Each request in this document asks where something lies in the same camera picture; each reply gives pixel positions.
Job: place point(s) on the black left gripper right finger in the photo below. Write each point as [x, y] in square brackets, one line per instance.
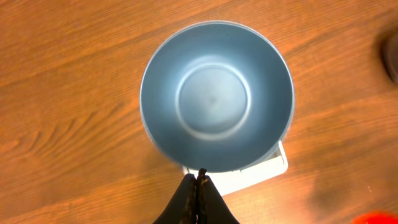
[211, 208]

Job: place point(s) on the clear plastic container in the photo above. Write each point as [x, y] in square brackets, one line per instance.
[389, 56]

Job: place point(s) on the red measuring scoop blue handle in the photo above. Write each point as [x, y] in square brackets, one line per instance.
[376, 217]

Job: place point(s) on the blue bowl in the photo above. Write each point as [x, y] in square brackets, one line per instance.
[217, 95]

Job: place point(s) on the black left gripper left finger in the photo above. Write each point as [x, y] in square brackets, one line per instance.
[181, 208]

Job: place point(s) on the white kitchen scale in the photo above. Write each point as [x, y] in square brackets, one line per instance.
[233, 181]

